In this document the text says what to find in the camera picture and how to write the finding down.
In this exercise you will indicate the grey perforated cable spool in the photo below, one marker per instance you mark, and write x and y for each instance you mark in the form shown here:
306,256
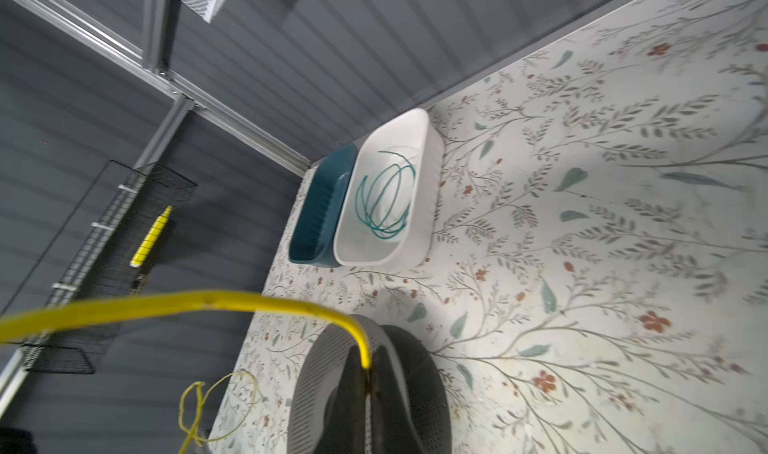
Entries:
418,378

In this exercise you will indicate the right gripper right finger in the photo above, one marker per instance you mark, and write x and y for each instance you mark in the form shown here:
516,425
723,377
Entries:
392,429

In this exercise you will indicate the teal plastic bin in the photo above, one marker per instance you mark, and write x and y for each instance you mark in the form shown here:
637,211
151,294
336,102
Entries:
314,233

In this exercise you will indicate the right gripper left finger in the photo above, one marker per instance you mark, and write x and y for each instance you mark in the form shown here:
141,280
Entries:
344,432

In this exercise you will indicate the black wire wall basket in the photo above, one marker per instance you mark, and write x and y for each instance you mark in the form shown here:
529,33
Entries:
116,213

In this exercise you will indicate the yellow marker pen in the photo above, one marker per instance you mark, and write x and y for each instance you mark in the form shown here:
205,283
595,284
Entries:
150,239

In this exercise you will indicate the white plastic bin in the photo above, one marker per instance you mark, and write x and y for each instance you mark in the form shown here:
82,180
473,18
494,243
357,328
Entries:
388,213

